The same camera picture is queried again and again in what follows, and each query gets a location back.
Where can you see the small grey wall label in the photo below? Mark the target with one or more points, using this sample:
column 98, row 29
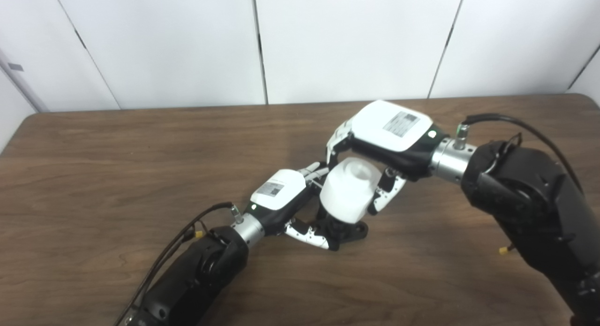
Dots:
column 15, row 67

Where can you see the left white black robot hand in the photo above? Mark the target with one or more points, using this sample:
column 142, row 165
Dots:
column 281, row 194

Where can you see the round white plastic piece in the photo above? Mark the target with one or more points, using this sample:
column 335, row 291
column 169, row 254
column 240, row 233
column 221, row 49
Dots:
column 349, row 190

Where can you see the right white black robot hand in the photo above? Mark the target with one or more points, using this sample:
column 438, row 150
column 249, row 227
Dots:
column 389, row 133

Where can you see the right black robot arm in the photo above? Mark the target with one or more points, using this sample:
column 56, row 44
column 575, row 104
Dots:
column 529, row 194

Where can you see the black plastic holder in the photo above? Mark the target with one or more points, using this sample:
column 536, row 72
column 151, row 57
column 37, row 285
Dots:
column 349, row 232

